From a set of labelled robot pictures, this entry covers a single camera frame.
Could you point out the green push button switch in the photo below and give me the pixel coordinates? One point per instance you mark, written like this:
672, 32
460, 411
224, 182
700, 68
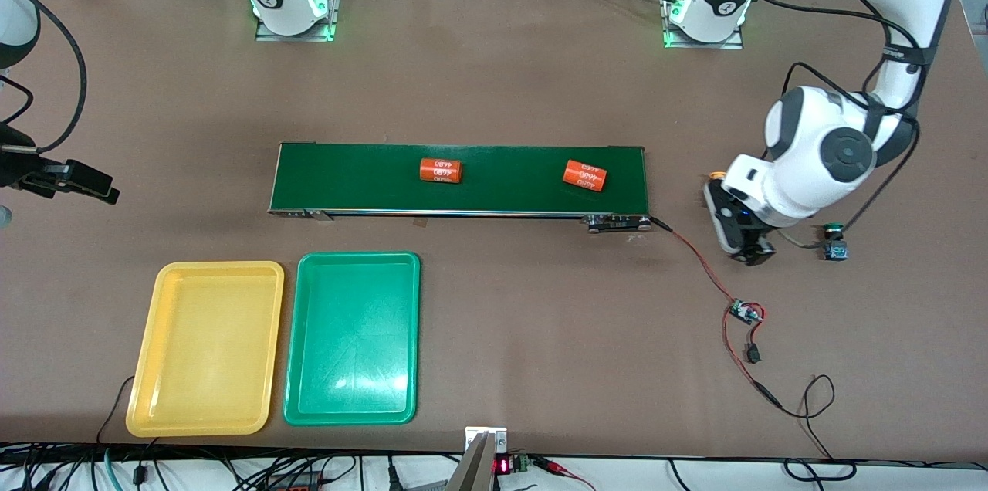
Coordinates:
834, 248

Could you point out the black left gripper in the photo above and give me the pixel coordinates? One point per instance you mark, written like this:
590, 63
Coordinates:
752, 239

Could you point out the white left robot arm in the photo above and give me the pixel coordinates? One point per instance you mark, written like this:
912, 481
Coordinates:
795, 198

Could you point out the yellow plastic tray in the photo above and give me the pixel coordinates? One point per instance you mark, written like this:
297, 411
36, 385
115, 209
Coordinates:
204, 344

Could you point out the red LED display module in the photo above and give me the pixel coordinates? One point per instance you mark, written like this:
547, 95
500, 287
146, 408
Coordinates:
505, 465

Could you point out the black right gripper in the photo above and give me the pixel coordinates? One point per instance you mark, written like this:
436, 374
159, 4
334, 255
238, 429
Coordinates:
17, 164

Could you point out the green conveyor belt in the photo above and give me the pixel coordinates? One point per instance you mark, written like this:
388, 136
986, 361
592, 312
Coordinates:
347, 178

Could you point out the small green circuit board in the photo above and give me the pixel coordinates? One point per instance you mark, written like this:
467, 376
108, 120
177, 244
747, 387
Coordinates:
745, 312

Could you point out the small black plug connector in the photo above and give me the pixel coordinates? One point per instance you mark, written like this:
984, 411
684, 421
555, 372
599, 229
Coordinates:
752, 354

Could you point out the green plastic tray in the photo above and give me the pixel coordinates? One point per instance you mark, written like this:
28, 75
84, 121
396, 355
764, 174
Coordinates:
351, 336

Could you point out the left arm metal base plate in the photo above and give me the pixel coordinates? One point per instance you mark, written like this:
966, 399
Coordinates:
702, 45

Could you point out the orange cylinder with white print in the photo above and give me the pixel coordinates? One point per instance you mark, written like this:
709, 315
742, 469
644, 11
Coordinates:
441, 171
585, 175

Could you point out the small metal bracket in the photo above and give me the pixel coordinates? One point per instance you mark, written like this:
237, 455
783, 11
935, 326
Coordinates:
485, 435

